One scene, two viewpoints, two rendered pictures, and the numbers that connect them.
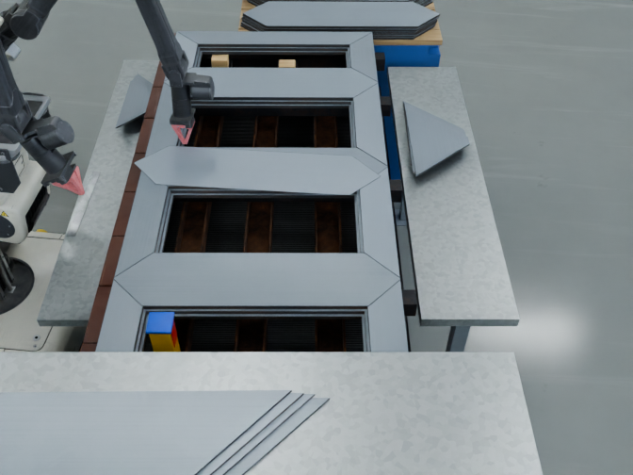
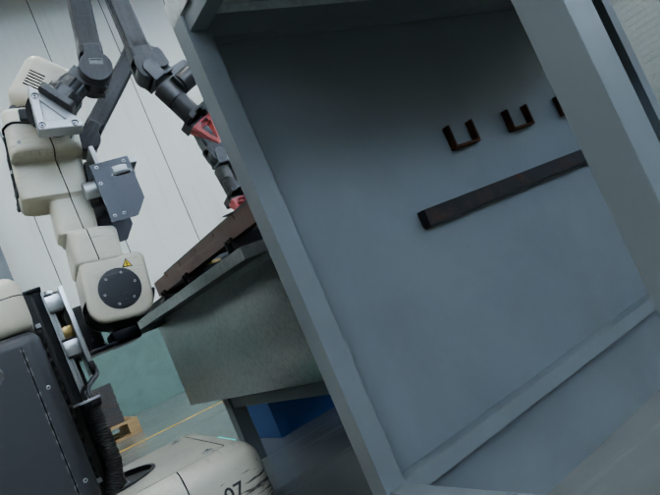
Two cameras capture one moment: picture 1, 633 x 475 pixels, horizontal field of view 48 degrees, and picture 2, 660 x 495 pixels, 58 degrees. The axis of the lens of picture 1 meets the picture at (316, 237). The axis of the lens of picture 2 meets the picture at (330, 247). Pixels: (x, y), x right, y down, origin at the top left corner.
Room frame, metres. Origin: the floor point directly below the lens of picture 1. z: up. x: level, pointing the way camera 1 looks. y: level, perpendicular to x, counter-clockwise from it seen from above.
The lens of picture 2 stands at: (-0.04, 1.35, 0.52)
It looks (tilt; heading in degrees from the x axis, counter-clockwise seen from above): 4 degrees up; 326
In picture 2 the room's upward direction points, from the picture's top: 24 degrees counter-clockwise
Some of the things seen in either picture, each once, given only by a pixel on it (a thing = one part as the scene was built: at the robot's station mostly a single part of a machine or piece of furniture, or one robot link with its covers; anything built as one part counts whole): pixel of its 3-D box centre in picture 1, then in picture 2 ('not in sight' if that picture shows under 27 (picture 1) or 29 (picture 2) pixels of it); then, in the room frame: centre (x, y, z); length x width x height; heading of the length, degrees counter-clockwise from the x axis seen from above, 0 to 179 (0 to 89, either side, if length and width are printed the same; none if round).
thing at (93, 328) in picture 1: (137, 179); (231, 231); (1.62, 0.55, 0.80); 1.62 x 0.04 x 0.06; 1
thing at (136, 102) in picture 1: (143, 99); (166, 304); (2.17, 0.65, 0.70); 0.39 x 0.12 x 0.04; 1
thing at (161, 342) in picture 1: (167, 349); not in sight; (1.01, 0.37, 0.78); 0.05 x 0.05 x 0.19; 1
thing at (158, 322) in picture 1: (160, 324); not in sight; (1.01, 0.37, 0.88); 0.06 x 0.06 x 0.02; 1
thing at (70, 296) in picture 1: (119, 169); (192, 297); (1.82, 0.67, 0.67); 1.30 x 0.20 x 0.03; 1
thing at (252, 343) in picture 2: not in sight; (236, 342); (1.82, 0.59, 0.48); 1.30 x 0.04 x 0.35; 1
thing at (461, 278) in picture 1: (441, 173); not in sight; (1.74, -0.40, 0.74); 1.20 x 0.26 x 0.03; 1
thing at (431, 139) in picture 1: (436, 136); not in sight; (1.88, -0.40, 0.77); 0.45 x 0.20 x 0.04; 1
